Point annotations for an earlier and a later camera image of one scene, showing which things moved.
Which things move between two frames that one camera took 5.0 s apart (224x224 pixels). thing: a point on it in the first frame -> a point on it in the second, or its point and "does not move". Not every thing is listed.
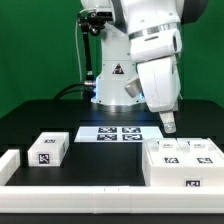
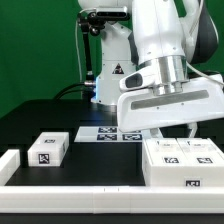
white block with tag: [167, 152] does not move
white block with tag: [201, 152] does not move
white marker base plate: [116, 134] does not move
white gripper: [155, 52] -> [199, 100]
